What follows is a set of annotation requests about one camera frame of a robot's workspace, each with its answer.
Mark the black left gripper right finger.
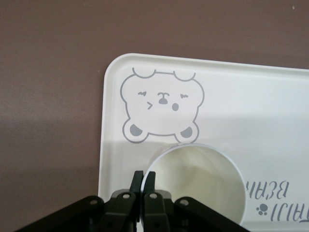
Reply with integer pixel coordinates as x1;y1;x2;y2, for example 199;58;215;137
142;171;245;232

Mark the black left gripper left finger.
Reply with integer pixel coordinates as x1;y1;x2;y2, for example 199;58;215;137
20;171;143;232

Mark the white plastic cup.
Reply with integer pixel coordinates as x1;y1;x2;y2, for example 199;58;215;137
139;144;247;229

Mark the white bear print tray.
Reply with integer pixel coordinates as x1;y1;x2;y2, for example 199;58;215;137
98;53;309;232

